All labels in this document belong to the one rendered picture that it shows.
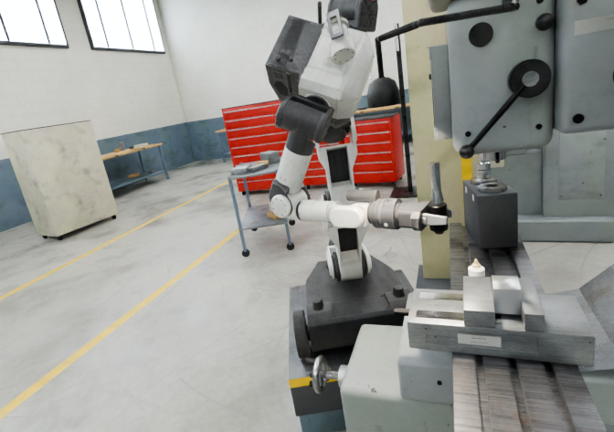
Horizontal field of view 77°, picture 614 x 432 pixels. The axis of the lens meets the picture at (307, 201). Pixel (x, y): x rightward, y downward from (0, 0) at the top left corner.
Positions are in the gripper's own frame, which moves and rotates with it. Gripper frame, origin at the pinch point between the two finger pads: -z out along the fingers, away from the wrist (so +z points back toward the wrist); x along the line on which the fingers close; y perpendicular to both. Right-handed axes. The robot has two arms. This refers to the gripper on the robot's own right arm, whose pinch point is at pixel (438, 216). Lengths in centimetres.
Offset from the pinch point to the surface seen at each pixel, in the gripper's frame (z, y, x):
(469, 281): -9.9, 11.4, -12.0
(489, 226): -6.8, 14.3, 31.3
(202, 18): 818, -266, 709
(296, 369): 64, 73, 3
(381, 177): 202, 99, 405
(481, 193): -4.4, 3.8, 33.7
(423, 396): -0.2, 40.5, -21.4
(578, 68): -29.4, -33.4, -8.2
